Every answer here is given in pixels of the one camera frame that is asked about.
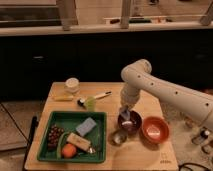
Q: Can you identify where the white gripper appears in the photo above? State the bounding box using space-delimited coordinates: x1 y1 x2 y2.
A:
120 84 140 109

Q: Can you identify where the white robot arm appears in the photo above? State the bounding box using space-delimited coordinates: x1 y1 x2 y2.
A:
120 59 213 131

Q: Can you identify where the small metal cup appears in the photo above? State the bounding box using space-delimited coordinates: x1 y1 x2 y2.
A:
112 130 127 145

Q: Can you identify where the dark maroon bowl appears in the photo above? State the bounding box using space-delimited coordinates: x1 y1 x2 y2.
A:
118 111 142 135

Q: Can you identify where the green dish brush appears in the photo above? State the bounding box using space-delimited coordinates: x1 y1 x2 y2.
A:
77 91 112 111

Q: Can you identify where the orange red bowl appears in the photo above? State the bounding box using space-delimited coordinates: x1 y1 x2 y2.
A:
141 116 170 144

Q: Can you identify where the blue sponge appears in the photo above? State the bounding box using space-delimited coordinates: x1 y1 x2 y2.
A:
76 117 96 137

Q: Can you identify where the white round jar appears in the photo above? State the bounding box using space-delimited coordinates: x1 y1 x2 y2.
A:
65 78 79 93

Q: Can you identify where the green plastic tray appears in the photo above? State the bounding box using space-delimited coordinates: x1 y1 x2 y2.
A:
37 111 106 163

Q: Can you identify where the yellow banana piece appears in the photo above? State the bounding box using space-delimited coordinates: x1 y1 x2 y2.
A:
53 95 74 101

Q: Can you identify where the tan wooden block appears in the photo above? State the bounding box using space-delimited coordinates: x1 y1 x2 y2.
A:
67 133 91 151

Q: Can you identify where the orange fruit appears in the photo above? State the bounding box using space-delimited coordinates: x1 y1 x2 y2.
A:
61 144 77 158

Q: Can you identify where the bunch of dark grapes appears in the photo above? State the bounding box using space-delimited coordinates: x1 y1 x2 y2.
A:
47 125 64 150

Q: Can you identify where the black cable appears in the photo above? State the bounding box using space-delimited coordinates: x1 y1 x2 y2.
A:
178 162 210 171

